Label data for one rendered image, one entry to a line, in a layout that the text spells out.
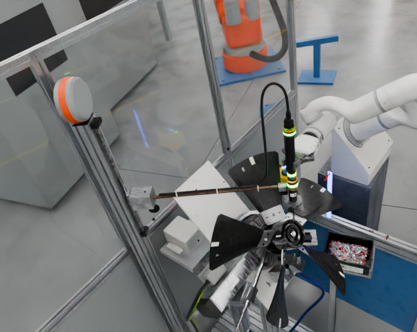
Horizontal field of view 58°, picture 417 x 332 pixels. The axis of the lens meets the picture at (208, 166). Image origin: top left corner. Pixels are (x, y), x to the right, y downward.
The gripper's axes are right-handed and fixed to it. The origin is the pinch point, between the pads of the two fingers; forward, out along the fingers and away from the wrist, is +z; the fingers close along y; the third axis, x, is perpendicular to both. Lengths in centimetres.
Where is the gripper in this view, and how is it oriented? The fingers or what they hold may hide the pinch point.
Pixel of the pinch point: (290, 162)
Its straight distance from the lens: 143.3
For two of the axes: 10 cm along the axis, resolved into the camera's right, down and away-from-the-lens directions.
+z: -6.1, 5.8, -5.3
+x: -1.8, -7.6, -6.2
